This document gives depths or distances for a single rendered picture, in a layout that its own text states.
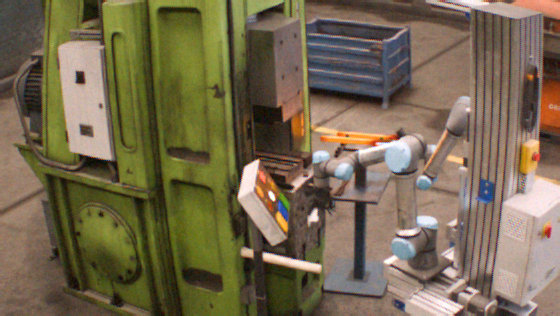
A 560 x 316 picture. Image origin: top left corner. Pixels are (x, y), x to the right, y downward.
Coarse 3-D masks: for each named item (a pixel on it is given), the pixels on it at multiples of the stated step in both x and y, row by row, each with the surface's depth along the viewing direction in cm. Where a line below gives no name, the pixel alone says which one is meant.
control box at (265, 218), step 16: (256, 160) 364; (256, 176) 348; (240, 192) 340; (256, 192) 337; (272, 192) 357; (256, 208) 337; (288, 208) 367; (256, 224) 340; (272, 224) 340; (272, 240) 343
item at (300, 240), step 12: (312, 168) 420; (300, 180) 407; (312, 180) 415; (288, 192) 397; (300, 192) 403; (300, 204) 406; (300, 216) 408; (324, 216) 438; (288, 228) 406; (300, 228) 411; (312, 228) 425; (324, 228) 440; (264, 240) 422; (288, 240) 410; (300, 240) 413; (312, 240) 428; (276, 252) 418; (288, 252) 414; (300, 252) 416
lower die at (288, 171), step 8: (256, 152) 425; (264, 160) 414; (272, 160) 412; (296, 160) 410; (272, 168) 406; (280, 168) 404; (288, 168) 404; (296, 168) 409; (272, 176) 403; (280, 176) 400; (288, 176) 402; (296, 176) 410
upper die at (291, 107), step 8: (296, 96) 396; (288, 104) 389; (296, 104) 397; (256, 112) 392; (264, 112) 390; (272, 112) 387; (280, 112) 385; (288, 112) 390; (296, 112) 398; (272, 120) 389; (280, 120) 387
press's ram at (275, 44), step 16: (272, 16) 392; (256, 32) 368; (272, 32) 364; (288, 32) 377; (256, 48) 371; (272, 48) 367; (288, 48) 380; (256, 64) 375; (272, 64) 371; (288, 64) 382; (256, 80) 379; (272, 80) 374; (288, 80) 385; (256, 96) 382; (272, 96) 378; (288, 96) 388
